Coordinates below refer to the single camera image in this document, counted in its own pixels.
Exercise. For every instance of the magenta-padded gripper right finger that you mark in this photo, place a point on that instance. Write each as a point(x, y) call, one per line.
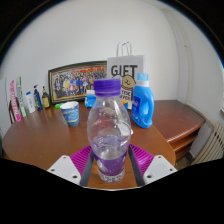
point(160, 168)

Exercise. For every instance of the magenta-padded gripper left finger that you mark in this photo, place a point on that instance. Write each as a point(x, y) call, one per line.
point(65, 168)

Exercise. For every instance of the clear purple-capped water bottle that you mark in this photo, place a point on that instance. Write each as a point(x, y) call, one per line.
point(109, 133)

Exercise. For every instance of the blue patterned paper cup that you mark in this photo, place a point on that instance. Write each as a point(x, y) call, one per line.
point(70, 115)

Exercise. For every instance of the white radiator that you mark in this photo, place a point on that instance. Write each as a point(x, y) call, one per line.
point(211, 145)

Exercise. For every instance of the blue detergent bottle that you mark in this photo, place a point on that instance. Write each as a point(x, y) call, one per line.
point(142, 106)

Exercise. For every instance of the amber pump bottle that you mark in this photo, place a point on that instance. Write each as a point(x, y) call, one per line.
point(46, 100)

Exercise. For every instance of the blue tissue pack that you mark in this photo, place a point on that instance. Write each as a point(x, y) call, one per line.
point(90, 99)

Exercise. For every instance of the framed group picture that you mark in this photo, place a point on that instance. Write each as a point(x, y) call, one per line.
point(73, 81)

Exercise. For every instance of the white printed paper bag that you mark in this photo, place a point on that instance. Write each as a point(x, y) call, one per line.
point(126, 65)

